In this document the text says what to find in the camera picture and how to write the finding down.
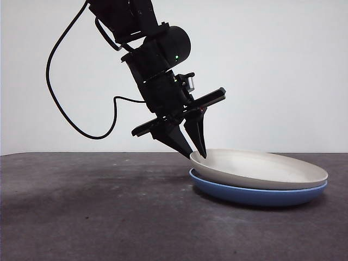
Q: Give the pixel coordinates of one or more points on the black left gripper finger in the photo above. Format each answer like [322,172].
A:
[174,138]
[197,133]

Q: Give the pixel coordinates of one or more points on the white round plate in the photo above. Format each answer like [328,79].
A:
[258,171]

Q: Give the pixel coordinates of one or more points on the blue round plate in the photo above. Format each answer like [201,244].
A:
[258,197]

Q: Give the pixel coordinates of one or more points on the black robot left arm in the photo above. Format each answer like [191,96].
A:
[152,46]

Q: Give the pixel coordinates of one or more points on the pale grey camera box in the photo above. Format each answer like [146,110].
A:
[190,83]

